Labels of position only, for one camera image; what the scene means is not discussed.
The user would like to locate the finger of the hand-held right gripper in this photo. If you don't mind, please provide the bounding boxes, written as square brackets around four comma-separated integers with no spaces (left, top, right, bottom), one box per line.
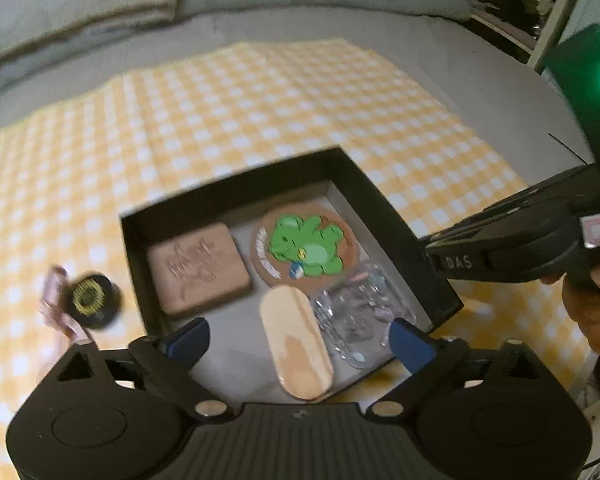
[425,200,582,283]
[425,164,600,251]

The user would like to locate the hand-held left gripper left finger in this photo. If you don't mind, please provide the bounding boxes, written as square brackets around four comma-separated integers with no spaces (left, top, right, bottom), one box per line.
[45,317,231,421]

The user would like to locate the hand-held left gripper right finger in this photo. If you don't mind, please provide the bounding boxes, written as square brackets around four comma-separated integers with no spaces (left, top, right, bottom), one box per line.
[367,317,557,418]

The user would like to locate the clear plastic case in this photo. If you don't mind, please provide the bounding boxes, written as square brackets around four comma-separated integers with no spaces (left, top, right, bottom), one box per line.
[312,262,418,371]

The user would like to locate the carved wooden block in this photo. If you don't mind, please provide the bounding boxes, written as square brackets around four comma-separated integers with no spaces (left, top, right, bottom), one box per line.
[146,222,253,317]

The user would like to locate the black round jar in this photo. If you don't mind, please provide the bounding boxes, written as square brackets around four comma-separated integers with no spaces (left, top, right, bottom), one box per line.
[66,272,123,331]

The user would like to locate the oval wooden board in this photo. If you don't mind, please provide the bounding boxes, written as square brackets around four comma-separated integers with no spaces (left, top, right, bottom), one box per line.
[260,285,335,402]

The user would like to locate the black cardboard box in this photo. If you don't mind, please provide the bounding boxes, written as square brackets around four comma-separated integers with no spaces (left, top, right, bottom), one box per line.
[119,145,465,406]

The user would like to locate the round cork coaster green animal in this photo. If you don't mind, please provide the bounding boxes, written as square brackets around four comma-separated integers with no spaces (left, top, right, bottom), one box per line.
[250,207,353,293]

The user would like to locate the person's right hand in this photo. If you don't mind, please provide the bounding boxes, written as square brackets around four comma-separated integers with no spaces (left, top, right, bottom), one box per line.
[561,265,600,357]

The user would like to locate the white open shelf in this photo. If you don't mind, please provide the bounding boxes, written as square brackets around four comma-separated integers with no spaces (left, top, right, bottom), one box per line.
[407,0,588,68]

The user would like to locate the yellow checked cloth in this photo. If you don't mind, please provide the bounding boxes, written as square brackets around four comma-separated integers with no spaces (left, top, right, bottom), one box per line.
[0,37,600,480]

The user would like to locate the beige textured pillow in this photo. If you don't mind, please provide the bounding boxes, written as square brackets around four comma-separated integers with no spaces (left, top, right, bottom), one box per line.
[0,0,181,75]

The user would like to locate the black cable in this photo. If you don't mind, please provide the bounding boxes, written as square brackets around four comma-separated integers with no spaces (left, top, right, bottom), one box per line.
[549,133,589,165]

